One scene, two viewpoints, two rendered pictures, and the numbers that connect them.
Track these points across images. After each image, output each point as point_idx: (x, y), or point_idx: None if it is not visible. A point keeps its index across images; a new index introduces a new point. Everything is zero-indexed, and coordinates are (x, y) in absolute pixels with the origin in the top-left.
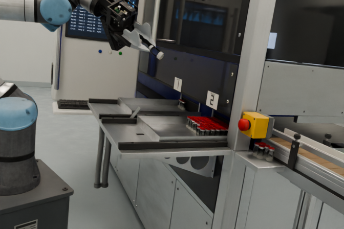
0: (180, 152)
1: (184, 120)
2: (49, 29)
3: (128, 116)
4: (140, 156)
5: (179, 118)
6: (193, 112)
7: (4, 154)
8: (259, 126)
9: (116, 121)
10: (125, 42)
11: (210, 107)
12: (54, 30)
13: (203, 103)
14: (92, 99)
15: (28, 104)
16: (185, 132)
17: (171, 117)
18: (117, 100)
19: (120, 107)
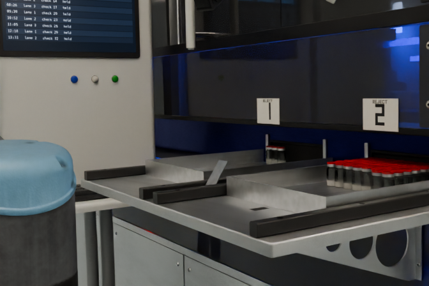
0: (381, 223)
1: (315, 174)
2: None
3: (201, 184)
4: (309, 244)
5: (307, 172)
6: (319, 160)
7: (20, 284)
8: None
9: (187, 195)
10: None
11: (376, 131)
12: None
13: (355, 128)
14: (94, 171)
15: (51, 146)
16: (339, 193)
17: (291, 171)
18: (145, 168)
19: (158, 178)
